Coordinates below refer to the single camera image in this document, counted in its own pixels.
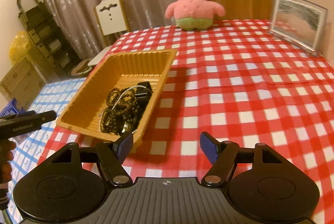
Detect black watch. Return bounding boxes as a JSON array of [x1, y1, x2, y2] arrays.
[[135, 81, 152, 110]]

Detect cardboard box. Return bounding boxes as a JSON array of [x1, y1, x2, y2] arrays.
[[1, 57, 46, 110]]

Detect golden plastic tray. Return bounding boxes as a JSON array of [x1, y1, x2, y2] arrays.
[[57, 49, 177, 144]]

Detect beige foot bath basin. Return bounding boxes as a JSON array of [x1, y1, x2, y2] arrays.
[[70, 59, 94, 78]]

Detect blue small box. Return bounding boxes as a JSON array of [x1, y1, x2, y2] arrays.
[[0, 97, 27, 144]]

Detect red white checkered tablecloth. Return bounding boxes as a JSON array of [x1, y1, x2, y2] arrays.
[[36, 19, 334, 224]]

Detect silver framed sand picture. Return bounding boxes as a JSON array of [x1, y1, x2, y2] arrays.
[[268, 0, 328, 56]]

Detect yellow plastic bag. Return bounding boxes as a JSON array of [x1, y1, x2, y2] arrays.
[[9, 31, 32, 66]]

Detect pink starfish plush toy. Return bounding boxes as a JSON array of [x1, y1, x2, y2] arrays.
[[165, 0, 225, 31]]

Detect blue white checkered mat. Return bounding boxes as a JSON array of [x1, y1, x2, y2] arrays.
[[8, 78, 85, 223]]

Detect black folding ladder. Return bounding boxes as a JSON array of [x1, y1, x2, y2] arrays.
[[16, 0, 81, 78]]

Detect dark wooden bead bracelet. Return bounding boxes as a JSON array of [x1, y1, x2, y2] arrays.
[[100, 87, 142, 135]]

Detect person's left hand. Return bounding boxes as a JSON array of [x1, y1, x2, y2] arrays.
[[1, 139, 16, 183]]

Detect white wooden chair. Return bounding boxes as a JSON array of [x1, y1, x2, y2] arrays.
[[88, 0, 130, 67]]

